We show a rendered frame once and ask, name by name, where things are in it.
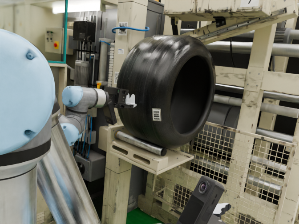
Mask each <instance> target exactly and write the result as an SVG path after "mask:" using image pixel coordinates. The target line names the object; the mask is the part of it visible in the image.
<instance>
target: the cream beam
mask: <svg viewBox="0 0 299 224"><path fill-rule="evenodd" d="M273 1H276V0H259V5H258V6H253V7H240V4H241V0H165V5H164V13H163V14H164V15H167V16H178V17H181V18H180V19H179V20H181V21H215V18H213V17H214V16H223V17H224V18H239V17H268V16H270V14H271V9H272V5H273Z"/></svg>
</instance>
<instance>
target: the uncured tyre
mask: <svg viewBox="0 0 299 224"><path fill-rule="evenodd" d="M116 87H117V88H119V89H126V90H129V98H130V97H131V95H132V94H134V95H135V104H137V105H136V106H135V107H134V108H117V110H118V114H119V117H120V119H121V121H122V123H123V125H124V126H125V128H126V129H127V130H128V131H129V132H130V133H132V134H133V135H134V136H135V137H137V138H140V139H143V140H146V141H148V142H151V143H153V144H156V145H159V146H162V147H164V148H178V147H181V146H183V145H185V144H186V143H188V142H190V141H191V140H192V139H194V138H195V137H196V136H197V135H198V133H199V132H200V131H201V130H202V128H203V126H204V125H205V123H206V121H207V119H208V116H209V114H210V111H211V108H212V104H213V101H214V95H215V87H216V72H215V66H214V61H213V58H212V56H211V54H210V52H209V51H208V49H207V48H206V47H205V45H204V44H203V43H202V42H201V41H200V40H199V39H196V38H194V37H191V36H186V35H153V36H149V37H147V38H144V39H142V40H141V41H139V42H138V43H137V44H136V45H135V46H134V47H133V48H132V49H131V50H130V52H129V53H128V55H127V56H126V58H125V60H124V62H123V64H122V67H121V69H120V72H119V75H118V79H117V86H116ZM152 108H157V109H161V121H153V117H152Z"/></svg>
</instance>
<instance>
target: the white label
mask: <svg viewBox="0 0 299 224"><path fill-rule="evenodd" d="M152 117H153V121H161V109H157V108H152Z"/></svg>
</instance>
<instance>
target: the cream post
mask: <svg viewBox="0 0 299 224"><path fill-rule="evenodd" d="M147 4H148V0H118V7H117V24H116V27H118V25H119V22H128V27H132V28H138V29H145V23H146V14H147ZM144 36H145V32H143V31H136V30H131V29H127V35H126V36H125V35H118V29H116V35H115V48H114V60H113V77H112V87H116V86H117V85H116V84H114V77H115V72H120V69H121V67H122V64H123V62H124V60H125V58H126V56H127V55H128V53H129V52H130V50H131V49H132V48H133V47H134V46H135V45H136V44H137V43H138V42H139V41H141V40H142V39H144ZM118 49H124V54H118ZM114 111H115V115H116V119H117V123H116V124H114V125H111V124H109V127H110V126H115V125H121V124H123V123H122V121H121V119H120V117H119V114H118V110H117V108H114ZM109 152H110V143H107V153H106V165H105V182H104V194H103V206H102V219H101V224H126V218H127V208H128V199H129V186H130V177H131V168H132V164H131V163H129V162H127V161H125V160H123V159H121V158H118V157H116V156H114V155H112V154H110V153H109Z"/></svg>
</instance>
